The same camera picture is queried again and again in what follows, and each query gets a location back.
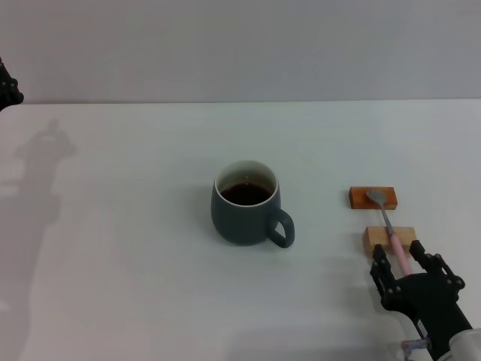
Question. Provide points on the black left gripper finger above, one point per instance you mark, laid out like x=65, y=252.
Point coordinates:
x=8, y=92

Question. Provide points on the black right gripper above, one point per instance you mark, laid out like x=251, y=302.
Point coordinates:
x=428, y=301

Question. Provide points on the dark grey ceramic cup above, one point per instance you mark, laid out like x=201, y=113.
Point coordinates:
x=240, y=225

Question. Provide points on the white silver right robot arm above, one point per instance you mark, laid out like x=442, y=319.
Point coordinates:
x=467, y=346

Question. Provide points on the light wooden arch block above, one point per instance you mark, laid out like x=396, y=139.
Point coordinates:
x=376, y=237

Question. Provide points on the dark brown wooden block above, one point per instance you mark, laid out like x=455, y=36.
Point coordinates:
x=359, y=199

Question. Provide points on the dark coffee liquid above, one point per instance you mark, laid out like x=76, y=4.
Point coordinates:
x=246, y=193

